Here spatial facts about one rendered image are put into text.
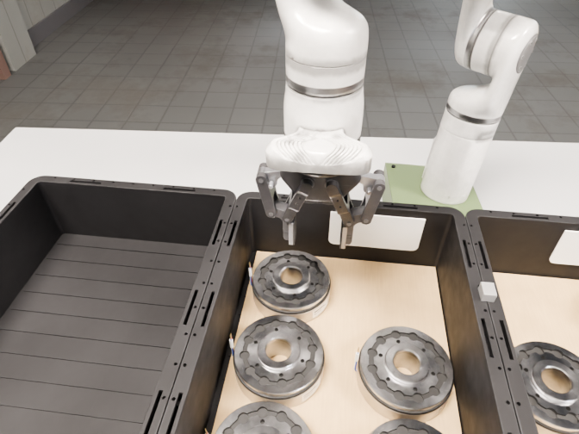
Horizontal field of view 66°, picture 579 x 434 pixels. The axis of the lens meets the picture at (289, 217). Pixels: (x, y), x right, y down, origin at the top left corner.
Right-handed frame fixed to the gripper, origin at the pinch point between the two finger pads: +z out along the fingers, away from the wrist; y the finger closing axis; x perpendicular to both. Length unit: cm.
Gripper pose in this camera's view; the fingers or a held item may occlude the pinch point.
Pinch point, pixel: (317, 232)
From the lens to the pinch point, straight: 53.3
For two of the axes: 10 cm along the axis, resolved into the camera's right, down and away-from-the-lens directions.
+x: -1.2, 6.7, -7.3
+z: 0.1, 7.4, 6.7
